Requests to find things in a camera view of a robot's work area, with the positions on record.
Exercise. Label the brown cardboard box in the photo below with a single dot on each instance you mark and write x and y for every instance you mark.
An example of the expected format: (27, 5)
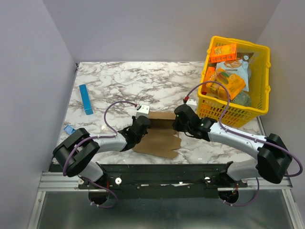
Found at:
(162, 140)

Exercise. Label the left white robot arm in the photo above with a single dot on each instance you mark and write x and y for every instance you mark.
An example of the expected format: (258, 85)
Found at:
(75, 153)

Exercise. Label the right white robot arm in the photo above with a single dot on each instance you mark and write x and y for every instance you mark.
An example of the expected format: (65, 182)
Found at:
(269, 158)

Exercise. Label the long blue box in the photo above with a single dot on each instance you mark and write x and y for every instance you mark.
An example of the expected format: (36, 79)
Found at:
(85, 99)

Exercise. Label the small blue box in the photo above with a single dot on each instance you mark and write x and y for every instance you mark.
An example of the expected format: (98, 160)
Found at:
(69, 129)

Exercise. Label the orange snack box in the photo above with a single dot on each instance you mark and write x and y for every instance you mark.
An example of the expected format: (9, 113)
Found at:
(223, 53)

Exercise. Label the yellow plastic basket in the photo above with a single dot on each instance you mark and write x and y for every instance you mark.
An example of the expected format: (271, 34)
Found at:
(259, 88)

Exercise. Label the small orange packet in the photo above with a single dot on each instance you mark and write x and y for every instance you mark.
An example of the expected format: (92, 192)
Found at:
(209, 72)

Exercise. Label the orange mango snack bag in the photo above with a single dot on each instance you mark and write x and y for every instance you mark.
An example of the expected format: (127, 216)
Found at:
(223, 85)

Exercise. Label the green textured pouch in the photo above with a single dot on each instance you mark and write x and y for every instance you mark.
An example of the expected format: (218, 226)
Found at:
(243, 99)

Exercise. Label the light blue snack bag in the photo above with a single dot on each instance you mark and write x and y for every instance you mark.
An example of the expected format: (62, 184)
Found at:
(238, 67)

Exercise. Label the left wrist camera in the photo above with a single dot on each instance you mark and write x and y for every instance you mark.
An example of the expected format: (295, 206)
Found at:
(142, 110)

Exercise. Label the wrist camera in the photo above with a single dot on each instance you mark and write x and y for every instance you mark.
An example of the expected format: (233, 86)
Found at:
(192, 103)
(142, 110)

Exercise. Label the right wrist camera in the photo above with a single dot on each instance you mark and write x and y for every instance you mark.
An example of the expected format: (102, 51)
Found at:
(192, 103)

